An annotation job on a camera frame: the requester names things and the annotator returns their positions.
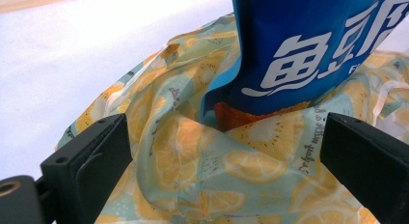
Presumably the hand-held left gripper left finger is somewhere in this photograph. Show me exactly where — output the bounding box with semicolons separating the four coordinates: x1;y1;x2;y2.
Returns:
40;112;133;224

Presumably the lemon print cloth bag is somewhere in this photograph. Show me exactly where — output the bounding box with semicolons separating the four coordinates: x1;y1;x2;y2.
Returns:
54;13;409;224

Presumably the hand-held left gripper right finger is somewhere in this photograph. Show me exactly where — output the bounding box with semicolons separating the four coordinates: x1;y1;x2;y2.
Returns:
319;111;409;224

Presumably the blue snack packet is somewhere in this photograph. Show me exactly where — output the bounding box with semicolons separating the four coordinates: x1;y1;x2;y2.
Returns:
199;0;409;132

